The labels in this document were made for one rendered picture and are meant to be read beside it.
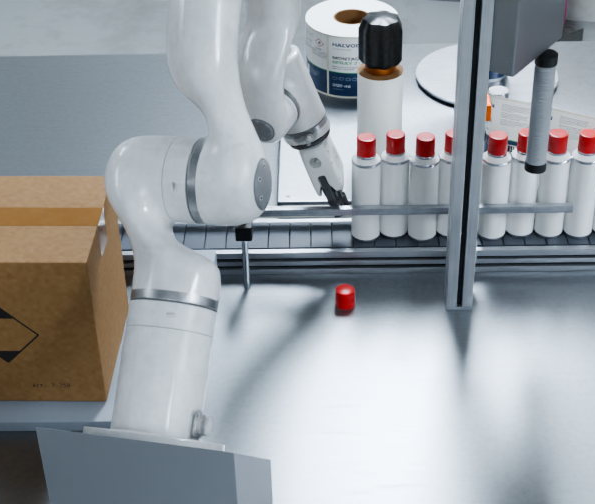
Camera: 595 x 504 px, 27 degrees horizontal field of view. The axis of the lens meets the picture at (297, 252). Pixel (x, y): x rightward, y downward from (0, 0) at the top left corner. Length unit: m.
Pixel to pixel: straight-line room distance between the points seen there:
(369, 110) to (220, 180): 0.80
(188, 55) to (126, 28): 3.49
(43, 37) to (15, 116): 2.35
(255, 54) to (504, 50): 0.39
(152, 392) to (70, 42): 3.58
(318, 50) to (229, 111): 1.03
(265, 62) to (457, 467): 0.69
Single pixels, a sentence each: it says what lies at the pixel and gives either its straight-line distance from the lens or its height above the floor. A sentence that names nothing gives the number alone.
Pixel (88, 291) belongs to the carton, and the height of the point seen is 1.07.
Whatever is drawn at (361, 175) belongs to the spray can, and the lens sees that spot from 2.18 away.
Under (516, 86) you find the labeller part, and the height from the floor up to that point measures 0.89.
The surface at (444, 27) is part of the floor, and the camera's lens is 5.13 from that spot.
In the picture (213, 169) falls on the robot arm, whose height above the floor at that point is 1.30.
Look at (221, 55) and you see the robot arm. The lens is 1.72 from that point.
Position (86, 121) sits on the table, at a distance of 2.80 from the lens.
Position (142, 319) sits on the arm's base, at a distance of 1.67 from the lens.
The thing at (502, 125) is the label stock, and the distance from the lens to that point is 2.38.
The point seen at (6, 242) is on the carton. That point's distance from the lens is 1.91.
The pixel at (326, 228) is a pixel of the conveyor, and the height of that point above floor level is 0.88.
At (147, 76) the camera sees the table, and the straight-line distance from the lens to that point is 2.97.
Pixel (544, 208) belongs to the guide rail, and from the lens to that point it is 2.24.
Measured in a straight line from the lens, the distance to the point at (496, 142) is 2.18.
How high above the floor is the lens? 2.17
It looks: 35 degrees down
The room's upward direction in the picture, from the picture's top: 2 degrees counter-clockwise
